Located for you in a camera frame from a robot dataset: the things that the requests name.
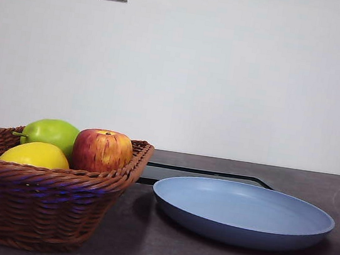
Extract blue round plate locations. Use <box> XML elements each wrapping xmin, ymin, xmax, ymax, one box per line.
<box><xmin>146</xmin><ymin>169</ymin><xmax>339</xmax><ymax>255</ymax></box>

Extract yellow lemon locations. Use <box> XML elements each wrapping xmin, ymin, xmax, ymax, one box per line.
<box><xmin>0</xmin><ymin>136</ymin><xmax>73</xmax><ymax>171</ymax></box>

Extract brown woven wicker basket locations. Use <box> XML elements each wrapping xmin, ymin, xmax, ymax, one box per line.
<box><xmin>0</xmin><ymin>120</ymin><xmax>156</xmax><ymax>255</ymax></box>

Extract black rectangular tray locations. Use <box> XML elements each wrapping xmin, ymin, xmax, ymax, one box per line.
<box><xmin>138</xmin><ymin>160</ymin><xmax>277</xmax><ymax>203</ymax></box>

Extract red yellow apple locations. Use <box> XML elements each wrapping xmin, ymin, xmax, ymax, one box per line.
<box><xmin>70</xmin><ymin>125</ymin><xmax>136</xmax><ymax>179</ymax></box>

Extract green apple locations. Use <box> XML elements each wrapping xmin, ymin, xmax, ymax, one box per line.
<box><xmin>9</xmin><ymin>113</ymin><xmax>82</xmax><ymax>166</ymax></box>

